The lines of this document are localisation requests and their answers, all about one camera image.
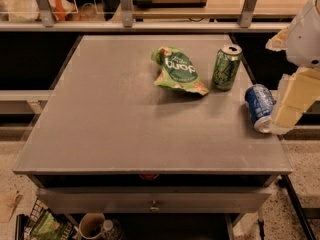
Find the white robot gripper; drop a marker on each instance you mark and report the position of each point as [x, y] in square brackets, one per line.
[305, 39]

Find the blue pepsi can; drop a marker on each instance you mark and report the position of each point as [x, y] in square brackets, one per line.
[260, 103]

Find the green soda can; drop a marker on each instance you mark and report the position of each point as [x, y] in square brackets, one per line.
[227, 63]

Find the green chip bag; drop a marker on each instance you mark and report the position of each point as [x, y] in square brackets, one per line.
[177, 71]

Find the red object in drawer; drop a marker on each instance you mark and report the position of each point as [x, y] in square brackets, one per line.
[148, 177]

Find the orange white bag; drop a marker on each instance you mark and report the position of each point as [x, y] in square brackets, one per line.
[28, 10]

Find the clear plastic bottle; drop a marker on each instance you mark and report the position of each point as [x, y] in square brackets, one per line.
[111, 230]

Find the grey drawer with knob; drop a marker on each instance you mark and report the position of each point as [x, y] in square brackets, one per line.
[154, 200]

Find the green snack bag in basket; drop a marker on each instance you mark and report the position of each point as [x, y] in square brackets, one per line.
[49, 227]

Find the metal rail with brackets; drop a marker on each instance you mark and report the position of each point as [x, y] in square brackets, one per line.
[142, 27]

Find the black wire basket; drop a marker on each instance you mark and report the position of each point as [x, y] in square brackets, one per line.
[24, 223]

